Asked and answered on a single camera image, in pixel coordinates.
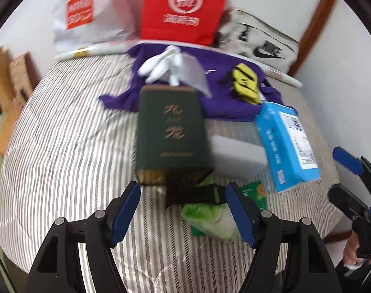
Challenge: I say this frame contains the red paper bag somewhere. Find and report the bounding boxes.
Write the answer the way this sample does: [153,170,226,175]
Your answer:
[140,0,233,46]

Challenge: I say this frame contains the patterned cardboard box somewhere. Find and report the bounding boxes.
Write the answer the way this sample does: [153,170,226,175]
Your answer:
[8,52,42,110]

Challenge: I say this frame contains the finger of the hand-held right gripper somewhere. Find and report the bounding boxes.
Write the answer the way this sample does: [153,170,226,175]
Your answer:
[332,146,365,177]
[328,184,370,221]

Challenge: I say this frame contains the white sponge block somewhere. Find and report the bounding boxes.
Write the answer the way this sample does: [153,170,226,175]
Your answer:
[210,134,268,178]

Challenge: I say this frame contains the green packet orange print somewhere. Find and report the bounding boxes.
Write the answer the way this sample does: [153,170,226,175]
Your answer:
[240,181,267,211]

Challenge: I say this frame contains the blue tissue pack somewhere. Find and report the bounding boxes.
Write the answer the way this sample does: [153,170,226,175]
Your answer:
[254,102,322,193]

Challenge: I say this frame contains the black fabric band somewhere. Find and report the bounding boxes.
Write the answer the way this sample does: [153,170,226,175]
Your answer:
[165,183,227,207]

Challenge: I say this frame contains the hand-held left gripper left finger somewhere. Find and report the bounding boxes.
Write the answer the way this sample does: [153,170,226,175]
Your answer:
[26,181,142,293]

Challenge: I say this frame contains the purple cloth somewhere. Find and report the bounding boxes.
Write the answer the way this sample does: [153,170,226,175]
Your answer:
[98,44,296,123]

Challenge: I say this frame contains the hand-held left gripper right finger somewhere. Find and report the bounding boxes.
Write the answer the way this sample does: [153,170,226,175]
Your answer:
[225,181,337,293]

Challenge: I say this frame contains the person's right hand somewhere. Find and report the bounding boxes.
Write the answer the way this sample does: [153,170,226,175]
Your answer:
[343,233,369,270]

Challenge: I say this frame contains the yellow black pouch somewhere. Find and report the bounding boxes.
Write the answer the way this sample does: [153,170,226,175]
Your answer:
[231,63,260,104]

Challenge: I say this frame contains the bright green wipes pack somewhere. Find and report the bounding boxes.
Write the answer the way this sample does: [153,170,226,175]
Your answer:
[181,203,239,241]

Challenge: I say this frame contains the white plastic shopping bag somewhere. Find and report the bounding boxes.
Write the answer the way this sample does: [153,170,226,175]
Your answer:
[51,0,143,60]

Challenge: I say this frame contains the white glove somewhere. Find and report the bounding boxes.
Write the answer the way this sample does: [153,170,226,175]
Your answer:
[137,45,183,85]

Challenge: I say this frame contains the pale grey cloth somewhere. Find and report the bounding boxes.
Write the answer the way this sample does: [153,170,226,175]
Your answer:
[180,53,213,98]

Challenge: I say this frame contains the dark green box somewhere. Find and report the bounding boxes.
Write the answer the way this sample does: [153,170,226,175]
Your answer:
[134,85,215,187]

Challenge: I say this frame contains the wooden tray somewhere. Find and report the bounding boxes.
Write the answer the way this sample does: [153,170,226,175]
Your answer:
[0,107,22,156]

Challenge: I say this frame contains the grey waist bag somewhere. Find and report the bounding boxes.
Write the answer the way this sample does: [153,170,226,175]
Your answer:
[218,9,300,74]

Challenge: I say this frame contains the wooden boards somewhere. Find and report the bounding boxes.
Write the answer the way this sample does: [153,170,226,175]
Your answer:
[0,47,16,113]

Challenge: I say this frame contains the brown wooden door frame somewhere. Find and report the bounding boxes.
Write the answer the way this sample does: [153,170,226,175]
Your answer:
[288,0,338,77]

